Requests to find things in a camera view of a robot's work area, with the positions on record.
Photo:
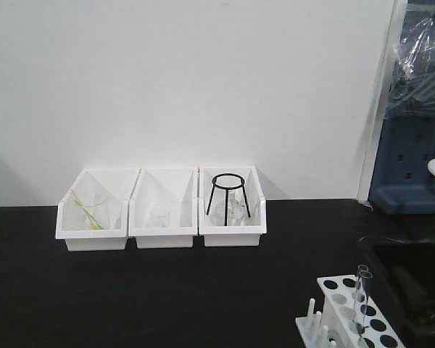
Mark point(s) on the clear plastic bag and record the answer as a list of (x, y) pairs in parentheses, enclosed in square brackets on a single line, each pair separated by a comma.
[(413, 86)]

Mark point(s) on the white left storage bin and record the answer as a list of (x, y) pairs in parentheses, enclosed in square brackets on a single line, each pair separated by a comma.
[(119, 184)]

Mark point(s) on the white storage bin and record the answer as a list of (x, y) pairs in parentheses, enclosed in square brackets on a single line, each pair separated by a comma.
[(177, 187), (252, 228), (119, 184)]

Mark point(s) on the white test tube rack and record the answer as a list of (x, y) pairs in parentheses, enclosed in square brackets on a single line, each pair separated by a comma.
[(344, 321)]

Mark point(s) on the yellow green glass rod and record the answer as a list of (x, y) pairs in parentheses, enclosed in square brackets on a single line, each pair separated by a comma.
[(92, 220)]

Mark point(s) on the clear glass test tube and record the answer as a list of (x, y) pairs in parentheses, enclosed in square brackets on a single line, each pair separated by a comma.
[(361, 301), (362, 275)]

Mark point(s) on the white right storage bin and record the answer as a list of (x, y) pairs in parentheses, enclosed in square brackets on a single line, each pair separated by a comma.
[(252, 228)]

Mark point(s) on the black sink basin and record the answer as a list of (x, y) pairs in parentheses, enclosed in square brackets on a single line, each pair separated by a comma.
[(404, 285)]

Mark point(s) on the white middle storage bin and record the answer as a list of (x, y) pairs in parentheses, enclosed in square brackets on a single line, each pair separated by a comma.
[(177, 187)]

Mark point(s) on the clear glass flask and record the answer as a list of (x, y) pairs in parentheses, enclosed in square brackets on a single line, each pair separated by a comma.
[(231, 214)]

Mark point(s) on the blue pegboard drying rack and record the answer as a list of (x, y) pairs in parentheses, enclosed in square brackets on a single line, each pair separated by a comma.
[(401, 183)]

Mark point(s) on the black wire tripod stand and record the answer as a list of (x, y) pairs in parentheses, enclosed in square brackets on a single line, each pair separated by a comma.
[(227, 188)]

